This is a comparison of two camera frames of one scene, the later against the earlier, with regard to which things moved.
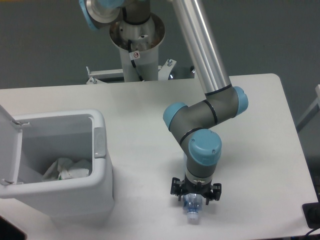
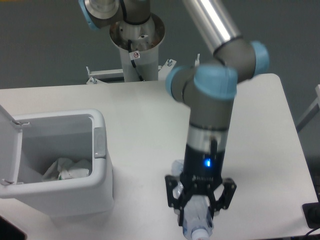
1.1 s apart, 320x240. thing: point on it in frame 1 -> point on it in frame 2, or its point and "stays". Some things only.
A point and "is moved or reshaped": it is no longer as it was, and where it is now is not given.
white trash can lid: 11,148 stays
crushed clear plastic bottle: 192,203 is moved or reshaped
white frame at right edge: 313,110 stays
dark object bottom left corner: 9,231 stays
